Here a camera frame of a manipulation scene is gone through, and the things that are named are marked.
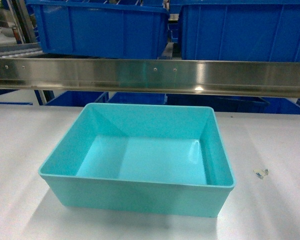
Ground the teal plastic bin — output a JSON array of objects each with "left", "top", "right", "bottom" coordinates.
[{"left": 38, "top": 103, "right": 236, "bottom": 218}]

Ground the large blue bin left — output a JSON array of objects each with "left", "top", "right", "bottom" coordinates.
[{"left": 26, "top": 0, "right": 170, "bottom": 60}]

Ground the large blue bin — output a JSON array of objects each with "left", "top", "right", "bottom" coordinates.
[
  {"left": 178, "top": 0, "right": 300, "bottom": 62},
  {"left": 26, "top": 0, "right": 170, "bottom": 60}
]

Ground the large blue bin right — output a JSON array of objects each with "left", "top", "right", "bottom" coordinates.
[{"left": 178, "top": 0, "right": 300, "bottom": 62}]

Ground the torn tape scrap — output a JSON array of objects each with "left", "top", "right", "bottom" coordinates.
[{"left": 253, "top": 169, "right": 269, "bottom": 180}]

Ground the stainless steel shelf rail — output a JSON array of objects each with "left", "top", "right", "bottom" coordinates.
[{"left": 0, "top": 58, "right": 300, "bottom": 98}]

